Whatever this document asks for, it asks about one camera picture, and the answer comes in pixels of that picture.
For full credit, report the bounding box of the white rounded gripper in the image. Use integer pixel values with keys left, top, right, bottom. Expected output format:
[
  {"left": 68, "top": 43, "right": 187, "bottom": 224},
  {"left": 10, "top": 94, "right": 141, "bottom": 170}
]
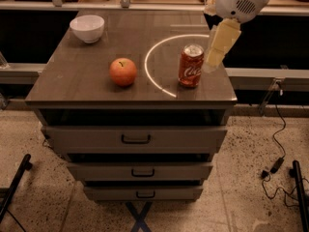
[{"left": 203, "top": 0, "right": 269, "bottom": 73}]

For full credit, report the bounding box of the red orange apple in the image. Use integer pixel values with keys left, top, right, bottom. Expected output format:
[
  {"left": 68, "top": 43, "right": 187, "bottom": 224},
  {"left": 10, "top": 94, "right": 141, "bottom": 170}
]
[{"left": 109, "top": 58, "right": 137, "bottom": 87}]

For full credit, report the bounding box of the white ceramic bowl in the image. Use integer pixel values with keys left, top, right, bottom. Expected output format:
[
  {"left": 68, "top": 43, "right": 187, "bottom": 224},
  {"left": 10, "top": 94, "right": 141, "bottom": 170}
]
[{"left": 70, "top": 14, "right": 104, "bottom": 44}]

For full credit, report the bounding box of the red soda can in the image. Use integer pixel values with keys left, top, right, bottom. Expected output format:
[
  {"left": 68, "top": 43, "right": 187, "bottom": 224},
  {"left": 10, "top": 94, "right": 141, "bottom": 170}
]
[{"left": 179, "top": 43, "right": 204, "bottom": 88}]

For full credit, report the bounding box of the grey drawer cabinet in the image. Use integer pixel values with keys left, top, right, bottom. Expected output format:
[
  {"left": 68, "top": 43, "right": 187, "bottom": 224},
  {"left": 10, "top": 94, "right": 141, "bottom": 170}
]
[{"left": 26, "top": 11, "right": 237, "bottom": 188}]

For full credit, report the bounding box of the black right floor stand leg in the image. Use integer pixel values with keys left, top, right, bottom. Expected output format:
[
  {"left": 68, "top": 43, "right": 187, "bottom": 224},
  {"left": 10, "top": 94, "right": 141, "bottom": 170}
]
[{"left": 290, "top": 160, "right": 309, "bottom": 232}]

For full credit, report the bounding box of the black floor stand leg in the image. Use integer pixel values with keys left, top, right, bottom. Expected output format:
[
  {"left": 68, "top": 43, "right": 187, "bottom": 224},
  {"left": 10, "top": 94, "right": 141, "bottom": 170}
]
[
  {"left": 0, "top": 154, "right": 32, "bottom": 222},
  {"left": 290, "top": 160, "right": 309, "bottom": 232}
]

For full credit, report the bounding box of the middle grey drawer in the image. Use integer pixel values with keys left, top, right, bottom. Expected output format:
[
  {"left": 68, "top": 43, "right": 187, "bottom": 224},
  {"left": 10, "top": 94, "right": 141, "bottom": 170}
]
[{"left": 68, "top": 162, "right": 212, "bottom": 181}]

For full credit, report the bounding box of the grey drawer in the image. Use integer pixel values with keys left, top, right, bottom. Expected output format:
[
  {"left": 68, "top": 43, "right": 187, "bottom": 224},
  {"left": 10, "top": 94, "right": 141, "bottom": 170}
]
[
  {"left": 68, "top": 162, "right": 212, "bottom": 181},
  {"left": 42, "top": 126, "right": 227, "bottom": 155},
  {"left": 84, "top": 186, "right": 203, "bottom": 201}
]

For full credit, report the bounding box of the top grey drawer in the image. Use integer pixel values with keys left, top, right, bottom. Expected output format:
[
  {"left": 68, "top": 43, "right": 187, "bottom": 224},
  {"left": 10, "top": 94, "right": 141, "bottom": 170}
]
[{"left": 42, "top": 126, "right": 227, "bottom": 155}]

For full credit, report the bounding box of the bottom grey drawer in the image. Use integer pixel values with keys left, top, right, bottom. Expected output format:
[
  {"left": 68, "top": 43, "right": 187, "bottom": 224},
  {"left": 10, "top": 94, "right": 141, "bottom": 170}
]
[{"left": 84, "top": 186, "right": 203, "bottom": 201}]

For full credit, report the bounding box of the black left floor stand leg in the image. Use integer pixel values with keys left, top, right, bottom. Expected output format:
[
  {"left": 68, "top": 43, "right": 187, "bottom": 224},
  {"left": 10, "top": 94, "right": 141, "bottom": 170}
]
[{"left": 0, "top": 154, "right": 32, "bottom": 222}]

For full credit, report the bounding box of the black power cable with adapter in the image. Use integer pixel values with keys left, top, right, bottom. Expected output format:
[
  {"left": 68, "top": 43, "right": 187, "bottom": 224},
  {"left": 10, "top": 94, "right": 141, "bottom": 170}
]
[{"left": 260, "top": 80, "right": 309, "bottom": 209}]

